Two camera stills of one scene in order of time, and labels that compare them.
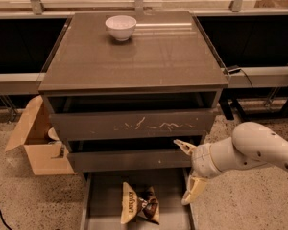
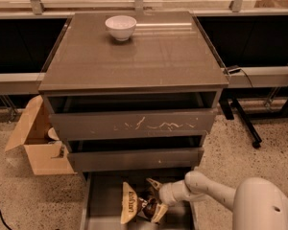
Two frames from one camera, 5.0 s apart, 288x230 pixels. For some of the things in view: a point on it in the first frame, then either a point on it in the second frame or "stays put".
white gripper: (202, 161) → (166, 194)
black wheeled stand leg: (230, 96) stays put
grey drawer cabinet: (123, 87) stays put
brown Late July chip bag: (134, 206) stays put
